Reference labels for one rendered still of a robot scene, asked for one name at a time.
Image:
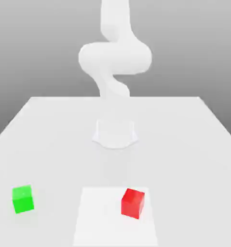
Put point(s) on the small red cube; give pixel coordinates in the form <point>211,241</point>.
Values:
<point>132,204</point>

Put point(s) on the small green cube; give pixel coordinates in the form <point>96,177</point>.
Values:
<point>23,199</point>

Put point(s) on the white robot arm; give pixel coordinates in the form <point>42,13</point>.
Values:
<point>115,57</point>

